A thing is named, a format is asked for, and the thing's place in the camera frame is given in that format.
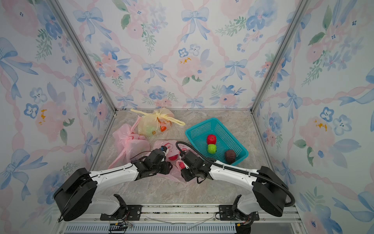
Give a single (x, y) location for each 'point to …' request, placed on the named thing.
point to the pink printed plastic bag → (173, 156)
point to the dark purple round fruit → (230, 156)
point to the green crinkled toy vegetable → (212, 148)
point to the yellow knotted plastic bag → (160, 121)
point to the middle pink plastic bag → (130, 146)
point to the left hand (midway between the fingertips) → (171, 165)
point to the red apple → (211, 139)
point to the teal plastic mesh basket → (225, 140)
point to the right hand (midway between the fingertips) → (186, 172)
